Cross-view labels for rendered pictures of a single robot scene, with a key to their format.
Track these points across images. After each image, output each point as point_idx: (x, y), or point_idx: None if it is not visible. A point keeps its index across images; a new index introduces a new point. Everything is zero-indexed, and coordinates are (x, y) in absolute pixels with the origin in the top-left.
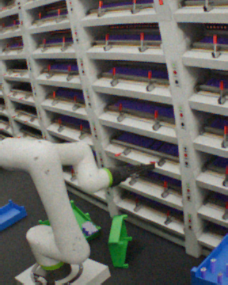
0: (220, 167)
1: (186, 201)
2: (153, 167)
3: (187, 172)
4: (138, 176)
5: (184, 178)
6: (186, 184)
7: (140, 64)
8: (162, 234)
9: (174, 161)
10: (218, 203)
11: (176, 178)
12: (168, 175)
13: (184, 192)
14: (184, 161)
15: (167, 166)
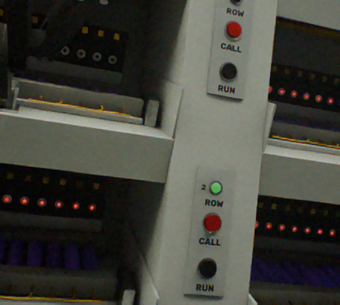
0: (310, 126)
1: (181, 301)
2: (10, 81)
3: (219, 119)
4: (89, 14)
5: (190, 157)
6: (203, 191)
7: None
8: None
9: (81, 103)
10: (300, 291)
11: (118, 173)
12: (58, 161)
13: (173, 246)
14: (218, 64)
15: (52, 116)
